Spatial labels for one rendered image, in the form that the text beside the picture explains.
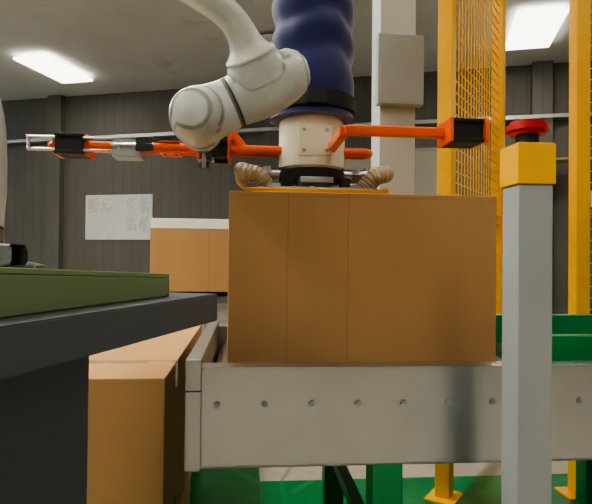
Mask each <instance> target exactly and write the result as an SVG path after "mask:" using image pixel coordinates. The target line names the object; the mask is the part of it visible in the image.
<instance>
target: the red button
mask: <svg viewBox="0 0 592 504"><path fill-rule="evenodd" d="M549 131H550V124H549V123H547V122H546V121H545V120H543V119H536V118H532V119H521V120H516V121H513V122H511V123H510V124H509V125H508V126H506V135H509V137H510V138H512V139H515V143H517V142H540V137H542V136H544V135H546V133H547V132H549Z"/></svg>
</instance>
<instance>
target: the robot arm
mask: <svg viewBox="0 0 592 504"><path fill-rule="evenodd" d="M179 1H181V2H183V3H184V4H186V5H188V6H189V7H191V8H193V9H194V10H196V11H198V12H199V13H201V14H203V15H204V16H206V17H207V18H209V19H210V20H212V21H213V22H214V23H216V24H217V25H218V26H219V27H220V28H221V30H222V31H223V32H224V34H225V36H226V38H227V40H228V43H229V47H230V55H229V58H228V61H227V63H226V66H227V74H228V75H227V76H225V77H223V78H221V79H219V80H216V81H213V82H210V83H206V84H201V85H192V86H188V87H185V88H183V89H181V90H179V91H178V92H177V93H176V94H175V95H174V97H173V98H172V100H171V102H170V106H169V120H170V124H171V127H172V130H173V132H174V133H175V135H176V136H177V137H178V139H179V140H181V141H182V142H183V143H185V144H186V145H187V146H188V147H189V148H190V149H192V150H194V151H197V152H198V153H199V156H201V157H199V164H198V166H199V167H200V168H201V169H212V164H211V163H214V162H215V160H214V157H212V156H211V153H212V150H213V149H214V148H215V147H216V146H217V145H218V144H219V142H220V140H221V139H223V138H224V137H226V136H227V135H229V134H231V133H232V132H234V131H236V130H238V129H240V128H242V127H244V126H246V125H249V124H251V123H255V122H259V121H261V120H264V119H266V118H268V117H271V116H273V115H275V114H276V113H278V112H280V111H282V110H284V109H285V108H287V107H289V106H290V105H292V104H293V103H294V102H296V101H297V100H298V99H299V98H300V97H302V95H303V94H304V93H305V92H306V90H307V88H308V86H309V84H310V70H309V66H308V63H307V60H306V59H305V57H304V56H303V55H302V54H300V53H299V52H298V51H296V50H293V49H289V48H284V49H281V50H278V49H277V48H276V46H275V44H274V43H271V42H268V41H266V40H265V39H264V38H263V37H262V36H261V35H260V33H259V32H258V30H257V29H256V27H255V25H254V24H253V22H252V21H251V19H250V18H249V16H248V15H247V13H246V12H245V11H244V10H243V9H242V7H241V6H240V5H239V4H238V3H237V2H236V1H235V0H179ZM7 180H8V158H7V136H6V124H5V115H4V110H3V106H2V102H1V99H0V267H14V268H39V269H46V266H45V265H43V264H38V263H33V262H28V249H27V248H25V247H26V246H25V245H18V244H6V243H5V235H4V218H5V208H6V199H7Z"/></svg>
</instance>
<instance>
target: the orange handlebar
mask: <svg viewBox="0 0 592 504"><path fill-rule="evenodd" d="M348 136H364V137H398V138H432V139H443V138H444V137H445V128H444V127H415V126H383V125H351V124H347V125H346V126H340V127H339V128H338V130H337V131H336V133H335V134H334V136H333V137H332V139H331V140H330V142H329V144H328V149H329V151H332V152H336V151H337V149H338V148H339V147H340V146H341V144H342V143H343V142H344V141H345V139H346V138H347V137H348ZM159 142H160V143H154V151H144V154H156V155H162V156H163V157H182V155H195V156H196V151H194V150H192V149H190V148H189V147H188V146H187V145H186V144H185V143H180V142H179V141H161V140H160V141H159ZM110 143H112V141H88V142H87V147H88V149H111V152H93V153H112V146H110ZM281 152H282V147H281V146H260V145H231V156H234V157H272V158H279V155H281ZM251 154H252V155H251ZM256 154H257V155H256ZM258 154H259V155H258ZM260 154H262V155H260ZM263 154H264V155H263ZM265 154H267V155H265ZM372 155H373V153H372V151H371V150H370V149H365V148H344V159H350V160H366V159H369V158H371V157H372Z"/></svg>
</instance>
